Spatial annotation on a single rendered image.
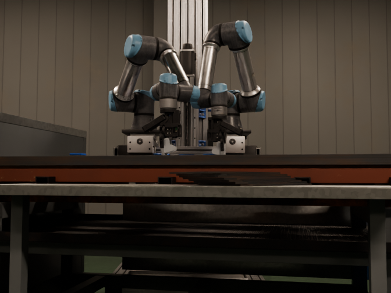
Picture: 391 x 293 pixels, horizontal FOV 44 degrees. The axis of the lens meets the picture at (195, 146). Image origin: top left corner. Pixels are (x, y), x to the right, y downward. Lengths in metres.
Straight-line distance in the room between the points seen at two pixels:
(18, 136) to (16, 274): 0.86
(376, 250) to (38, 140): 1.68
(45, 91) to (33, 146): 3.36
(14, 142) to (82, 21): 3.70
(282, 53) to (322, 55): 0.46
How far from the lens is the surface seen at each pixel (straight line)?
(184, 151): 2.70
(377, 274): 1.43
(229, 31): 2.53
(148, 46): 2.44
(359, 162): 1.61
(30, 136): 2.43
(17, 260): 1.65
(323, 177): 1.60
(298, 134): 5.59
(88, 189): 1.40
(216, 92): 2.24
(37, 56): 5.90
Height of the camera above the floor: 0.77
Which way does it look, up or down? 4 degrees up
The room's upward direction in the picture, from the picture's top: straight up
